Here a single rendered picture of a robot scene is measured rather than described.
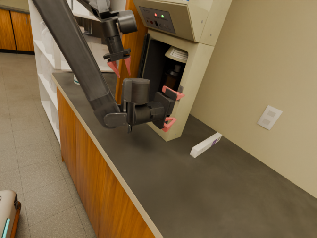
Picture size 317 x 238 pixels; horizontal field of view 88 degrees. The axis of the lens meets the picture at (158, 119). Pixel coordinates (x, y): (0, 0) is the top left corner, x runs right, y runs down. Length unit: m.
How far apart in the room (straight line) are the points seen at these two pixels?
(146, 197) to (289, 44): 0.89
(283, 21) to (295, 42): 0.12
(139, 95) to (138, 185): 0.33
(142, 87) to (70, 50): 0.17
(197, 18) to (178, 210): 0.63
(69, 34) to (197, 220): 0.60
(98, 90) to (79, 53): 0.09
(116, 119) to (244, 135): 0.82
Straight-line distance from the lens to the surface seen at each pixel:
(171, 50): 0.80
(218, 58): 1.13
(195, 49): 0.69
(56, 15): 0.41
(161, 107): 0.49
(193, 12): 0.62
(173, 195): 0.63
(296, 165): 1.07
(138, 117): 0.44
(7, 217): 1.45
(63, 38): 0.41
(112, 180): 0.82
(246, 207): 0.76
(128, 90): 0.43
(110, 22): 0.68
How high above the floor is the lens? 1.43
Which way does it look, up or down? 29 degrees down
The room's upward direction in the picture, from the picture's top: 16 degrees clockwise
